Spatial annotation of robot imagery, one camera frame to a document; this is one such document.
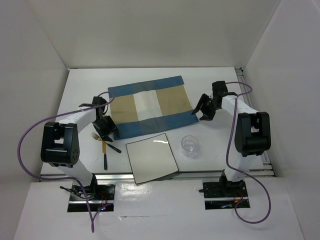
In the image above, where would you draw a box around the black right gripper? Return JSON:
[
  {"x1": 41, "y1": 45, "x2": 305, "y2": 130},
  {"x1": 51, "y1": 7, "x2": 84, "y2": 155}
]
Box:
[{"x1": 192, "y1": 93, "x2": 220, "y2": 121}]

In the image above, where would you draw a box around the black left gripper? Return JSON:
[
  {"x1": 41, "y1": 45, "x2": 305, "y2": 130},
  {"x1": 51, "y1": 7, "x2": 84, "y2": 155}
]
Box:
[{"x1": 92, "y1": 115, "x2": 119, "y2": 142}]

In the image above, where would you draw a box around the clear plastic cup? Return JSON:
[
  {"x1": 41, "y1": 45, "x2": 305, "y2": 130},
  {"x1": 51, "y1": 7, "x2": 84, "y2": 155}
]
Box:
[{"x1": 181, "y1": 135, "x2": 199, "y2": 159}]

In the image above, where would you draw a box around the blue beige striped placemat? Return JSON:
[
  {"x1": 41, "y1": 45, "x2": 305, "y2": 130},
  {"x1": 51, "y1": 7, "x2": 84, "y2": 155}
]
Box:
[{"x1": 108, "y1": 75, "x2": 199, "y2": 141}]

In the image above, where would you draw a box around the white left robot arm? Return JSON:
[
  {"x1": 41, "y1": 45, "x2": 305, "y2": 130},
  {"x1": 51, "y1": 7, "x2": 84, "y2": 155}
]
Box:
[{"x1": 40, "y1": 96, "x2": 119, "y2": 200}]

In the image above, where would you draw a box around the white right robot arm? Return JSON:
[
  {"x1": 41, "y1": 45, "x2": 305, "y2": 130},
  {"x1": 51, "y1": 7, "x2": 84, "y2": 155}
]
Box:
[{"x1": 191, "y1": 81, "x2": 271, "y2": 197}]

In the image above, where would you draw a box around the white square plate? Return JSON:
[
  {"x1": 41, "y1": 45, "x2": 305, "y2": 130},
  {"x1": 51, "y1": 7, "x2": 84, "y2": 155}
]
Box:
[{"x1": 126, "y1": 133, "x2": 179, "y2": 185}]

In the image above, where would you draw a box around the gold knife green handle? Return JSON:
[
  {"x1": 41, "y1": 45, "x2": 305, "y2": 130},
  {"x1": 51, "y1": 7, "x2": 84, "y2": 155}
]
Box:
[{"x1": 102, "y1": 141, "x2": 108, "y2": 171}]

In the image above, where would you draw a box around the gold fork green handle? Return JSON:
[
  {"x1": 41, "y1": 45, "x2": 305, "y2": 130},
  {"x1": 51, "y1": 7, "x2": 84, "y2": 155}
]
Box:
[{"x1": 91, "y1": 132, "x2": 122, "y2": 154}]

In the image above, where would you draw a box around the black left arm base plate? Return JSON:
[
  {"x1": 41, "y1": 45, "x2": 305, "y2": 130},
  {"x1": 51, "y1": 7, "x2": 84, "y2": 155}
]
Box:
[{"x1": 65, "y1": 184, "x2": 116, "y2": 213}]

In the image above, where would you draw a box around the aluminium front rail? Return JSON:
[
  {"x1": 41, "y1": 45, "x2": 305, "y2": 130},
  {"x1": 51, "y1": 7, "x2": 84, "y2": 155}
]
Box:
[{"x1": 39, "y1": 169, "x2": 276, "y2": 182}]

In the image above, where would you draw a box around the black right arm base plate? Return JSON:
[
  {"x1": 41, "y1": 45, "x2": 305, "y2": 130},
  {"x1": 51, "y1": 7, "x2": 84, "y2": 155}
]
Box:
[{"x1": 198, "y1": 182, "x2": 251, "y2": 210}]

